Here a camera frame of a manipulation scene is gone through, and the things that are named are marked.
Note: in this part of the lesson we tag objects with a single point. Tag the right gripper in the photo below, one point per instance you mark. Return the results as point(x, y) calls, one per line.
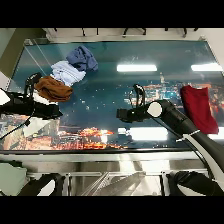
point(131, 115)

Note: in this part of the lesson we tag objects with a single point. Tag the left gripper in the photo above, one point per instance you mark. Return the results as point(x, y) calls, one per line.
point(45, 110)

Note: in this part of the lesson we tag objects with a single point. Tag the white garment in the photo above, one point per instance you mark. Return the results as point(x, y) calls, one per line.
point(36, 125)

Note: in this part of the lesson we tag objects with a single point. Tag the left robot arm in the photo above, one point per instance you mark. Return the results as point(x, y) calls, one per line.
point(10, 106)

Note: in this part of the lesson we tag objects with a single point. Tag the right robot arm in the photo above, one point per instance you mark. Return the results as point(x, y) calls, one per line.
point(180, 121)

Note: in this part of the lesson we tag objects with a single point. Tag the brown garment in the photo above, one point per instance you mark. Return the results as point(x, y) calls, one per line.
point(53, 89)

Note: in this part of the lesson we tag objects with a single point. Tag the light blue shirt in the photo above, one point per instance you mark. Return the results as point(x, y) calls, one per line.
point(66, 73)

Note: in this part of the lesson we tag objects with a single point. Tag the blue garment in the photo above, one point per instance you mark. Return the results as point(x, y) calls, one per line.
point(82, 58)

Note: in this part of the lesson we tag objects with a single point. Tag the red garment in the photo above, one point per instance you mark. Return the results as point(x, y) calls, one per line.
point(198, 108)

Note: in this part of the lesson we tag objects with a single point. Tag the silver frame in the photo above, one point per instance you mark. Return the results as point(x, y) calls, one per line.
point(100, 166)

